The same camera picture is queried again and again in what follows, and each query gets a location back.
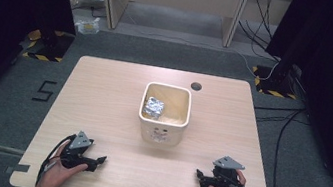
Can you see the person's left hand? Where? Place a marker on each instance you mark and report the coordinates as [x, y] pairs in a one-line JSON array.
[[57, 174]]

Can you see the black stand base striped tape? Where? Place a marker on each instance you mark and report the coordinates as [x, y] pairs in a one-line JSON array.
[[273, 85], [47, 47]]

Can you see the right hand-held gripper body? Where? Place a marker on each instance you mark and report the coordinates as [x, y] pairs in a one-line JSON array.
[[226, 172]]

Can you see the grey tape strip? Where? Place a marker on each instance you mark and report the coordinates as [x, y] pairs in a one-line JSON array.
[[18, 168]]

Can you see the green and silver blister pack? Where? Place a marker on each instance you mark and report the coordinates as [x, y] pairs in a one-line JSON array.
[[153, 107]]

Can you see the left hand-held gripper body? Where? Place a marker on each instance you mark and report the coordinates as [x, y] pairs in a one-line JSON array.
[[79, 143]]

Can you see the clear plastic bag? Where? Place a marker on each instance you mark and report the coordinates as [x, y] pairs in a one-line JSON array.
[[87, 26]]

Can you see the cream square bin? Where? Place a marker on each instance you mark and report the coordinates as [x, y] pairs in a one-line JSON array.
[[162, 130]]

